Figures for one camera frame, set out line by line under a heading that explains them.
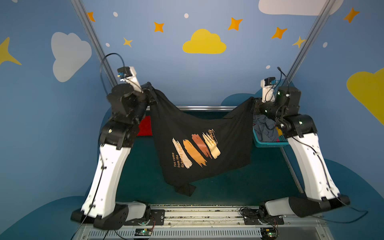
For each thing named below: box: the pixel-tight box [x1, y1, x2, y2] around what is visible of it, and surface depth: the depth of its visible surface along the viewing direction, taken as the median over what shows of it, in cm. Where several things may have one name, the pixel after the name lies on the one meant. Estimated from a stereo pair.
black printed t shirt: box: [150, 89, 255, 197], surface depth 71 cm
